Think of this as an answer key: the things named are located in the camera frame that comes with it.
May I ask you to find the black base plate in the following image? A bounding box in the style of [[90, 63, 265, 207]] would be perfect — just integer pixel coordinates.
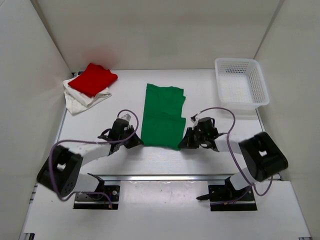
[[73, 184, 121, 210], [196, 185, 258, 212]]

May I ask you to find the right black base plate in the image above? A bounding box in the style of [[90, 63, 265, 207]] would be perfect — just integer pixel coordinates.
[[196, 185, 258, 212]]

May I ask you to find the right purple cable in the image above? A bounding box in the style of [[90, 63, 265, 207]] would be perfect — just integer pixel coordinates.
[[191, 107, 274, 197]]

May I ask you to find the aluminium rail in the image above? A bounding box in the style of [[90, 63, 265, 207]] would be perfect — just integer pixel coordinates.
[[99, 174, 230, 182]]

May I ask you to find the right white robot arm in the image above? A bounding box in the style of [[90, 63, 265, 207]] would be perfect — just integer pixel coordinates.
[[178, 117, 289, 200]]

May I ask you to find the white plastic basket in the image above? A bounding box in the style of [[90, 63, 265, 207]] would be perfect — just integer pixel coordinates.
[[214, 57, 270, 111]]

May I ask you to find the white t shirt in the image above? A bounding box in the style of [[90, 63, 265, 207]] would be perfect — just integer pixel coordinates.
[[62, 77, 112, 115]]

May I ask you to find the red t shirt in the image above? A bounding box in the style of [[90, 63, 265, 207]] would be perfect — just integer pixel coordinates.
[[68, 63, 118, 98]]

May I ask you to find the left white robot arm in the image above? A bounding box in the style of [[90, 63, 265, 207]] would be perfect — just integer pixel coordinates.
[[36, 117, 144, 201]]

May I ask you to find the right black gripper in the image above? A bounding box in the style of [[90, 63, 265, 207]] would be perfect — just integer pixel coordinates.
[[178, 127, 208, 150]]

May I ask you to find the purple cable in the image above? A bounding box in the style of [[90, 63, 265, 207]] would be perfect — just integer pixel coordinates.
[[191, 107, 274, 197], [48, 109, 140, 210]]

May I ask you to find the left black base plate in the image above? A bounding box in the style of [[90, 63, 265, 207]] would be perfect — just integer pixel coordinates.
[[73, 184, 121, 210]]

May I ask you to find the green t shirt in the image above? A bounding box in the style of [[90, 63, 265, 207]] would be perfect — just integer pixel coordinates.
[[141, 83, 186, 150]]

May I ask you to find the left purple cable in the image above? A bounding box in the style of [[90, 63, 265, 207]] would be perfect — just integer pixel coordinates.
[[48, 109, 140, 210]]

